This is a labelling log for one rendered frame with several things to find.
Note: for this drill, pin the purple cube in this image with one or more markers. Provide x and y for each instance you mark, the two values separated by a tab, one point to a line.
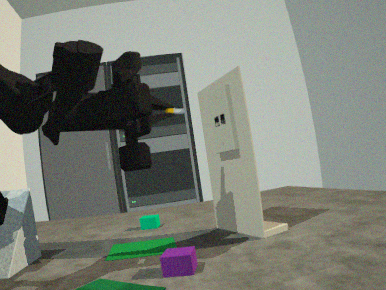
179	262

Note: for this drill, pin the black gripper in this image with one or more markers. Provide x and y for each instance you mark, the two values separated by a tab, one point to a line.
135	155

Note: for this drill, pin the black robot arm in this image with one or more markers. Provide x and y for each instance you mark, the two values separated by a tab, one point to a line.
23	102

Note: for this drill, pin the beige panel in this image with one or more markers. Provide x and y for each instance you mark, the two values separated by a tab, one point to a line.
231	158

